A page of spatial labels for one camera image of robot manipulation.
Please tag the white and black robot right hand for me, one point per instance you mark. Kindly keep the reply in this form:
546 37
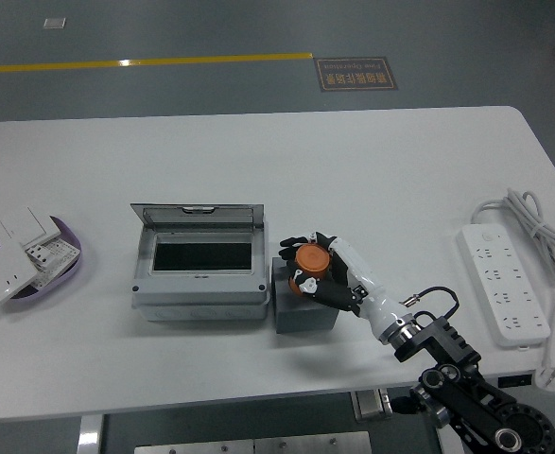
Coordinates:
376 302

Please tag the orange cylinder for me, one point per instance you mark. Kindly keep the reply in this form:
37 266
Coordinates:
312 260

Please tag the grey electrical box with lid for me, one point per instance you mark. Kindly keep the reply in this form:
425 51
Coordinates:
201 302

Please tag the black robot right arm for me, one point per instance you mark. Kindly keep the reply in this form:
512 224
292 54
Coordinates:
447 338

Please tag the grey cube with round recess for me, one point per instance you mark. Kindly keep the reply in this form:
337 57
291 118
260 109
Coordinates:
305 319

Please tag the black table control panel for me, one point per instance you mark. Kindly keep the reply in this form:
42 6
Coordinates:
515 381

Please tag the brown floor sign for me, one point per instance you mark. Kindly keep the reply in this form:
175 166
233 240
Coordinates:
356 74

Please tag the purple tray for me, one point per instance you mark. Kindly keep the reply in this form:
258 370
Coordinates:
71 270

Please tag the white table leg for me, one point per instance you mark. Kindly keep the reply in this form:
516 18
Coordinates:
89 437

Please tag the yellow floor tape line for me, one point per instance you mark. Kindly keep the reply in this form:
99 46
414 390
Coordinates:
163 61

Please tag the white socket module with holes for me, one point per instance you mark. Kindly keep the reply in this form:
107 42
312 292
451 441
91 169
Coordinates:
52 254

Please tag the small grey floor plate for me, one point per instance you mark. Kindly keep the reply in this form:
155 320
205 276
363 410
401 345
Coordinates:
54 23

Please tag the grey metal bracket under table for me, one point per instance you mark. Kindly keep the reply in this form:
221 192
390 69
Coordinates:
370 406

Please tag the grey metal base plate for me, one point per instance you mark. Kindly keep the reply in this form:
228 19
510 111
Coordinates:
253 444

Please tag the white wall switch panel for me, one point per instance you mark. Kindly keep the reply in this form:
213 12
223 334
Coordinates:
24 224

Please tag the white wall socket panel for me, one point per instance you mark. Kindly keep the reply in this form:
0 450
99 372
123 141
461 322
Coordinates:
3 274

